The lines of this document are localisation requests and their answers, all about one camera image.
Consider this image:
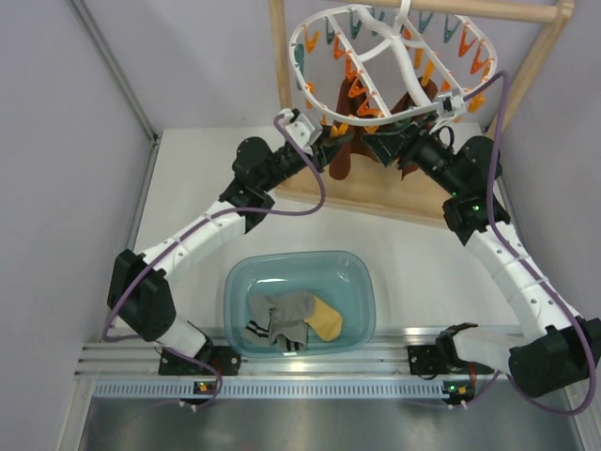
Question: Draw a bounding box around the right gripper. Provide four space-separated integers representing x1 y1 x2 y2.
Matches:
362 113 465 197

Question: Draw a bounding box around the white round clip hanger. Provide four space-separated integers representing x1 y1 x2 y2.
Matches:
288 1 498 133

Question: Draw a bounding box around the yellow sock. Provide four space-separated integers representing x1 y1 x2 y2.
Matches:
322 123 349 139
304 297 344 342

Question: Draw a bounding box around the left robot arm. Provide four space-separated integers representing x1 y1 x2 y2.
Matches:
107 126 350 373

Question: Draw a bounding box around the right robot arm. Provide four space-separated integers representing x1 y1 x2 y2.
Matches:
362 118 600 398

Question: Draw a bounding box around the wooden hanging rack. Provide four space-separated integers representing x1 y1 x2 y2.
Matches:
269 1 575 226

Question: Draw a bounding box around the teal plastic tub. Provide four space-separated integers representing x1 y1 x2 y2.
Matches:
223 251 377 358

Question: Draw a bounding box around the grey striped sock left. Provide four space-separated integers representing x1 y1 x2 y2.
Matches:
243 294 280 348

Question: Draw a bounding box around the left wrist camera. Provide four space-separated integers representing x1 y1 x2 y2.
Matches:
275 108 323 151

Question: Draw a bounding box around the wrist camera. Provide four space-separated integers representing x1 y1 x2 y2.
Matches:
435 88 468 125
275 108 323 151

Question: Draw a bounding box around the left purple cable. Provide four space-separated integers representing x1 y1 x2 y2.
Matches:
100 112 328 410

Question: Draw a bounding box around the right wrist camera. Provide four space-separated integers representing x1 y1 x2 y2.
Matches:
435 88 468 125

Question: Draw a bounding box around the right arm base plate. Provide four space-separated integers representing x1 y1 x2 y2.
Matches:
407 345 470 379

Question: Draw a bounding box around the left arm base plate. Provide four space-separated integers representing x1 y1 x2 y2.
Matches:
158 345 241 376

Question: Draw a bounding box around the slotted cable duct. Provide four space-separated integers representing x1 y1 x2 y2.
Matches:
93 379 474 400

